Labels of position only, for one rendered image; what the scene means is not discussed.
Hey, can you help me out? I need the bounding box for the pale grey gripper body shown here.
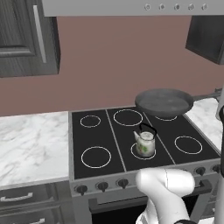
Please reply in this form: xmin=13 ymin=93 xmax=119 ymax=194
xmin=215 ymin=87 xmax=224 ymax=121

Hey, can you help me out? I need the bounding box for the dark grey frying pan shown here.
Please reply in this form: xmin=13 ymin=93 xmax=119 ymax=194
xmin=134 ymin=87 xmax=222 ymax=120

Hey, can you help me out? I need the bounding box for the black and grey stove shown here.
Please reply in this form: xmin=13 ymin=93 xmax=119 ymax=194
xmin=68 ymin=106 xmax=224 ymax=224

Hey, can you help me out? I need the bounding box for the white floral kettle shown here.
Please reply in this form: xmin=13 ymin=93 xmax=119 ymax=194
xmin=133 ymin=122 xmax=158 ymax=158

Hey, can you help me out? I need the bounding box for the grey range hood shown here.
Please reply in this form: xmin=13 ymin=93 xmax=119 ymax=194
xmin=41 ymin=0 xmax=224 ymax=18

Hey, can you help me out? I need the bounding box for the dark grey drawer front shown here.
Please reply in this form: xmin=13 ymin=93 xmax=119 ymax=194
xmin=0 ymin=183 xmax=59 ymax=210
xmin=0 ymin=205 xmax=65 ymax=224

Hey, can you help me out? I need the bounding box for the dark grey wall cabinet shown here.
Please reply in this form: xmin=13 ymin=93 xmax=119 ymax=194
xmin=185 ymin=15 xmax=224 ymax=66

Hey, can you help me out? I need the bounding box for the black oven door handle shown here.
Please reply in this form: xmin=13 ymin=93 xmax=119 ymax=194
xmin=88 ymin=179 xmax=213 ymax=214

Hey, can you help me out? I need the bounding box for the silver cabinet door handle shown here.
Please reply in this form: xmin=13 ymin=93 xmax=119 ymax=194
xmin=32 ymin=4 xmax=48 ymax=64

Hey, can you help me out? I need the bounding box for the dark grey wall cabinet door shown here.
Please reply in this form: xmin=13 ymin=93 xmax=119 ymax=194
xmin=0 ymin=0 xmax=61 ymax=79

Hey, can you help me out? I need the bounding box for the silver drawer handle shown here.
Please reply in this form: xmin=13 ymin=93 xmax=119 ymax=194
xmin=0 ymin=192 xmax=34 ymax=203
xmin=28 ymin=217 xmax=46 ymax=224

